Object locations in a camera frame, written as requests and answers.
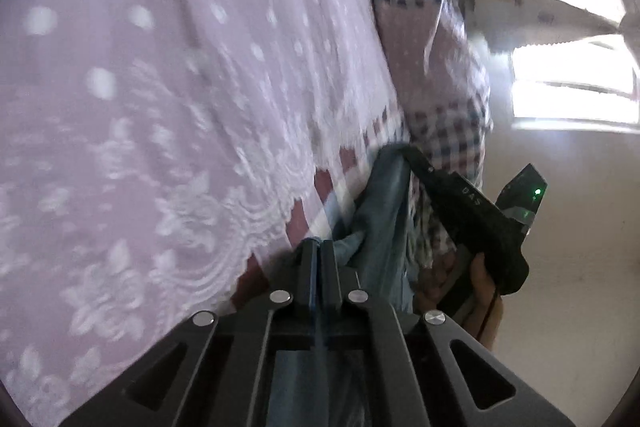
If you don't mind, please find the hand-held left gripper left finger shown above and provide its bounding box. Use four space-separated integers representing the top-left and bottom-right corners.
60 241 317 427

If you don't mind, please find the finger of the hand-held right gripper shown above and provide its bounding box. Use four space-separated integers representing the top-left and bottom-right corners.
401 147 456 208

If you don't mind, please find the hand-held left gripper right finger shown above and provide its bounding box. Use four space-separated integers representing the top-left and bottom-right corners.
322 241 573 427

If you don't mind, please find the blue-grey sweatshirt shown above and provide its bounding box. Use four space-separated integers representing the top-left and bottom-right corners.
267 146 416 427

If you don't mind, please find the person's right hand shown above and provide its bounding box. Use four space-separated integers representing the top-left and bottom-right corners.
419 254 504 351

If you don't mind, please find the checked duvet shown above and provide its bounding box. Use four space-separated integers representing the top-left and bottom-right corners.
340 0 496 278

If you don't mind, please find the window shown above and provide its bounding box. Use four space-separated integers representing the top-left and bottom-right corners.
472 0 640 132

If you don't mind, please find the white printed curtain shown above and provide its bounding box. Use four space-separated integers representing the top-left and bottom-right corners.
465 0 640 58

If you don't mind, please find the checked pink bed sheet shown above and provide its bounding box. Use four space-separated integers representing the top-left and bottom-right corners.
0 0 416 423

